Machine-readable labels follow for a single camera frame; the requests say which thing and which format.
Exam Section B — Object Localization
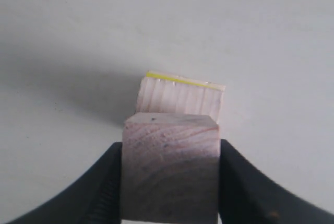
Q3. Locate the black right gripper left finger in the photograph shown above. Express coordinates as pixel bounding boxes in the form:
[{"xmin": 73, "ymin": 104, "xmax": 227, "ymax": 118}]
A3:
[{"xmin": 10, "ymin": 142, "xmax": 122, "ymax": 223}]

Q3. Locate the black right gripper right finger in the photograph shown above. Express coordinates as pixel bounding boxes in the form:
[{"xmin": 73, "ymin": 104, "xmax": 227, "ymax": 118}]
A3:
[{"xmin": 219, "ymin": 139, "xmax": 333, "ymax": 224}]

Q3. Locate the small wooden cube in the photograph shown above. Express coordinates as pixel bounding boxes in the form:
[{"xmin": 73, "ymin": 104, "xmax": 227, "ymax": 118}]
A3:
[{"xmin": 120, "ymin": 113, "xmax": 220, "ymax": 223}]

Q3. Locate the medium wooden cube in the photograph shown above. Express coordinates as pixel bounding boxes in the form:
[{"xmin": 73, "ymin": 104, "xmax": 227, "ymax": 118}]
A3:
[{"xmin": 135, "ymin": 76, "xmax": 225, "ymax": 122}]

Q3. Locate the yellow cube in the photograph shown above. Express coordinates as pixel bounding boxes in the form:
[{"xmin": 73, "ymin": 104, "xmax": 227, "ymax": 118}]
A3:
[{"xmin": 146, "ymin": 71, "xmax": 225, "ymax": 91}]

